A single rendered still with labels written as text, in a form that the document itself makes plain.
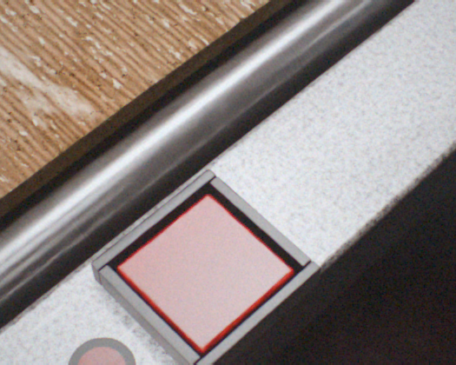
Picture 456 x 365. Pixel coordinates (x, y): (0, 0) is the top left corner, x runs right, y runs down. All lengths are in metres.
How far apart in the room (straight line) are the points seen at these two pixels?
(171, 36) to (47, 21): 0.07
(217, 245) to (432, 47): 0.18
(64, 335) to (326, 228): 0.14
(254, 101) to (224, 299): 0.13
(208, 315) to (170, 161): 0.10
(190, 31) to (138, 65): 0.04
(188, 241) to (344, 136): 0.11
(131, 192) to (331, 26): 0.15
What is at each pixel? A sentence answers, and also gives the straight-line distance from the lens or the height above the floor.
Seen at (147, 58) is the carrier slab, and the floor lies 0.94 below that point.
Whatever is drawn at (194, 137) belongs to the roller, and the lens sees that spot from 0.49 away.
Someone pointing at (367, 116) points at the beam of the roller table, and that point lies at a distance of 0.51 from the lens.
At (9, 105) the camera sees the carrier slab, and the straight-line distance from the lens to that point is 0.49.
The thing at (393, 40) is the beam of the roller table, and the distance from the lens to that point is 0.54.
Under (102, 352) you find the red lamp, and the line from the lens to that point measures 0.44.
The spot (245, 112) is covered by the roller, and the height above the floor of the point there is 0.91.
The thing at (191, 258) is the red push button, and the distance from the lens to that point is 0.44.
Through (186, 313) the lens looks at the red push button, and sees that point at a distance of 0.43.
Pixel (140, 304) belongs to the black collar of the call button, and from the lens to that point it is 0.43.
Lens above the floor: 1.32
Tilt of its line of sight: 58 degrees down
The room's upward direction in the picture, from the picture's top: straight up
